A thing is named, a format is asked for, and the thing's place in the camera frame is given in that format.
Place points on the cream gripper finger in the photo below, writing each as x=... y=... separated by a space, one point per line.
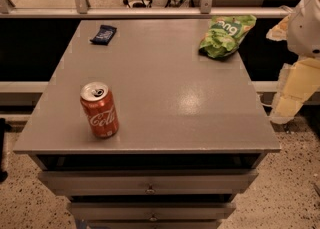
x=296 y=84
x=279 y=31

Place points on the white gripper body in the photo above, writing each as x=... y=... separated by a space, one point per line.
x=305 y=34

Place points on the green rice chip bag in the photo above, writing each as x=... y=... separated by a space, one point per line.
x=225 y=34

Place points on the red coke can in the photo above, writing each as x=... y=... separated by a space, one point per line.
x=98 y=104

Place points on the grey drawer cabinet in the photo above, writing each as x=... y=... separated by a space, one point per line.
x=176 y=109

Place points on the dark blue snack bar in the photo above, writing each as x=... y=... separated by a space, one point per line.
x=104 y=35

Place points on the top grey drawer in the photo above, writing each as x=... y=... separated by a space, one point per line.
x=94 y=183

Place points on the grey drawer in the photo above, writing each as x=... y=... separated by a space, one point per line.
x=94 y=183
x=151 y=211

